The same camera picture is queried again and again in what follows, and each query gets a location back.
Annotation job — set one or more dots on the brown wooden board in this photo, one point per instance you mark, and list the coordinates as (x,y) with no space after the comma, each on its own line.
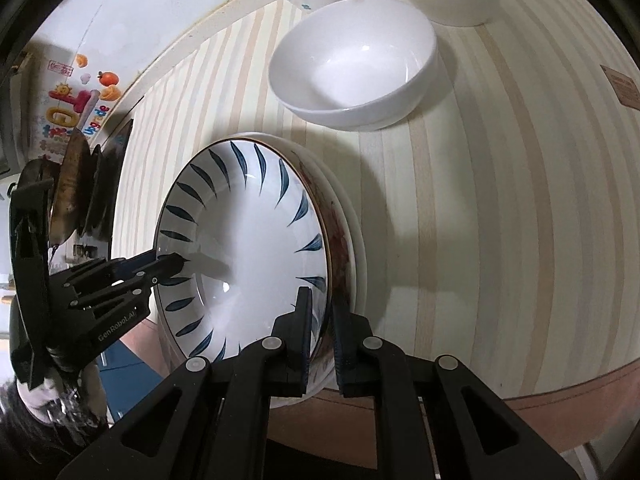
(72,185)

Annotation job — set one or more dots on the brown table label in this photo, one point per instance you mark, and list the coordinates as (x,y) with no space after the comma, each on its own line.
(621,84)

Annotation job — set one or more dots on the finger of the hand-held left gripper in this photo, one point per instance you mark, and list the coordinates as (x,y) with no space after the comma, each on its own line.
(137,259)
(170,264)

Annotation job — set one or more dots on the person's left hand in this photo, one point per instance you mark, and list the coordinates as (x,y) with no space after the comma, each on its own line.
(36,394)

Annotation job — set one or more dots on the white plate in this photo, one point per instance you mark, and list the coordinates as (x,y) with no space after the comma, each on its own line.
(350,240)

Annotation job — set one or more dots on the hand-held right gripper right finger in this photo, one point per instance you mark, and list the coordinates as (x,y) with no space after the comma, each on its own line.
(341,340)

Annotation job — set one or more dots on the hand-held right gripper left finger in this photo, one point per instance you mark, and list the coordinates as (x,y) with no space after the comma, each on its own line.
(302,327)

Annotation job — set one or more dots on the blue leaf pattern plate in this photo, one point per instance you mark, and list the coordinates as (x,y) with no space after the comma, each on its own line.
(250,240)

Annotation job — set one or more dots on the plain white bowl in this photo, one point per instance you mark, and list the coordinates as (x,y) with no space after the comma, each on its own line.
(350,60)

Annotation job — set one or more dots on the black hanging pan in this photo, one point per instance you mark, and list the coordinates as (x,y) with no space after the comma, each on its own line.
(107,180)

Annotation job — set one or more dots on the colourful cartoon wall sticker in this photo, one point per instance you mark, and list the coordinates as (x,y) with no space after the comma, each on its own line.
(75,105)

